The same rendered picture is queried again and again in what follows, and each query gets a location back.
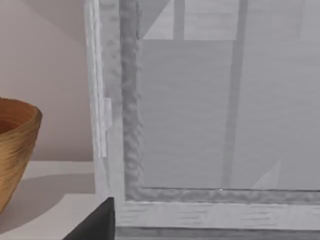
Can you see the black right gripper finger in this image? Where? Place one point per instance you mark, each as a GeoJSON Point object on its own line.
{"type": "Point", "coordinates": [100, 222]}

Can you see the brown wooden bowl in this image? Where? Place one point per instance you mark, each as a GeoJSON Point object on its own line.
{"type": "Point", "coordinates": [17, 147]}

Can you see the pale grey cabinet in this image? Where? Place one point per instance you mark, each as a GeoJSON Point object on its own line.
{"type": "Point", "coordinates": [212, 112]}

